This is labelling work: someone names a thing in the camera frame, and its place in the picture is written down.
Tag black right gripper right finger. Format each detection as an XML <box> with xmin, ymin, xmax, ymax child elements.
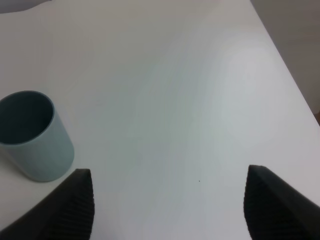
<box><xmin>243</xmin><ymin>165</ymin><xmax>320</xmax><ymax>240</ymax></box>

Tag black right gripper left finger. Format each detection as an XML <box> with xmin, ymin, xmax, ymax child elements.
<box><xmin>0</xmin><ymin>168</ymin><xmax>95</xmax><ymax>240</ymax></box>

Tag teal blue plastic cup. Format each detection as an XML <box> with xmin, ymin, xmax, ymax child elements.
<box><xmin>0</xmin><ymin>90</ymin><xmax>75</xmax><ymax>182</ymax></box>

